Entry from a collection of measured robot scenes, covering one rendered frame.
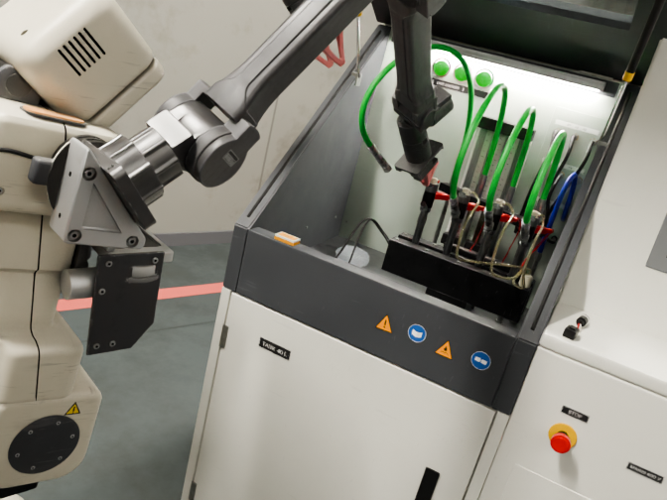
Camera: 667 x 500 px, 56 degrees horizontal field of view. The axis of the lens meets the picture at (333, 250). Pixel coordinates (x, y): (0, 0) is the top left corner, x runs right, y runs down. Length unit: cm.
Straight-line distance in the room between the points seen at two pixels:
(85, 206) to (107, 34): 23
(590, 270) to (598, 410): 32
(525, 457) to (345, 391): 39
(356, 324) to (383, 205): 59
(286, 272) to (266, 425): 39
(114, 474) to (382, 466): 97
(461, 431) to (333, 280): 41
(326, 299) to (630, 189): 68
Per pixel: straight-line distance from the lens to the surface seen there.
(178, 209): 378
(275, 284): 142
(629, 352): 131
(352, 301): 134
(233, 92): 81
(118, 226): 78
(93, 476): 214
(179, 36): 352
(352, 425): 145
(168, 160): 77
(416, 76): 114
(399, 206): 183
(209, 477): 175
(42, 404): 104
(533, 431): 132
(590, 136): 171
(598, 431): 130
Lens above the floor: 141
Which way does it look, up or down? 19 degrees down
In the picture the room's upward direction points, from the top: 14 degrees clockwise
